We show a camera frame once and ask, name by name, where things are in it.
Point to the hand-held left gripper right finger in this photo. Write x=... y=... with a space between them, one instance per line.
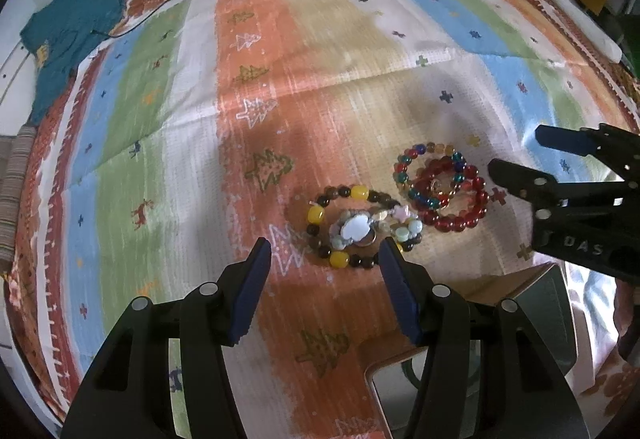
x=400 y=294

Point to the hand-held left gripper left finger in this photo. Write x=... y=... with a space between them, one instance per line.
x=250 y=289

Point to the striped pillow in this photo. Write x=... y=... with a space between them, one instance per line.
x=12 y=199

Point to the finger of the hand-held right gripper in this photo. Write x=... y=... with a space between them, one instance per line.
x=562 y=139
x=520 y=181

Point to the teal shirt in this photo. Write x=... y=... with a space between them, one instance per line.
x=65 y=34

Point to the golden metal tin box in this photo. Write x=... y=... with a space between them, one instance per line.
x=550 y=319

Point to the striped printed mat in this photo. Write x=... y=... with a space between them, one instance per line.
x=325 y=94

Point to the white oblong plastic device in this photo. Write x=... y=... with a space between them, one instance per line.
x=582 y=19

